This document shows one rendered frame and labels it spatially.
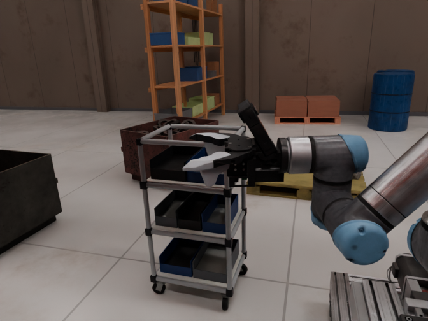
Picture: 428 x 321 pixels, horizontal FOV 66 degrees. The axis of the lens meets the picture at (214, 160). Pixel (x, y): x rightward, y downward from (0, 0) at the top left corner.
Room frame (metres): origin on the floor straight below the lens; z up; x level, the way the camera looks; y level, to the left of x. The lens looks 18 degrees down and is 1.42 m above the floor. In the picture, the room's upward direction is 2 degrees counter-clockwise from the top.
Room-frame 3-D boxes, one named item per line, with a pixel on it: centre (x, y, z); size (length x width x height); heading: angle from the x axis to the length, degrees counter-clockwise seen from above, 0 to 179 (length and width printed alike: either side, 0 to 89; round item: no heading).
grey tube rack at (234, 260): (1.78, 0.11, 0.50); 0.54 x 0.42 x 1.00; 72
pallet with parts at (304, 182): (3.33, -1.00, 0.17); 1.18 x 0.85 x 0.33; 74
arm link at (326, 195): (0.61, -0.24, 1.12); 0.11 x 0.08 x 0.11; 178
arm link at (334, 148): (0.63, -0.24, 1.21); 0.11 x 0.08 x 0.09; 88
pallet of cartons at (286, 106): (6.77, -1.93, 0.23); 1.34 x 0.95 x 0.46; 74
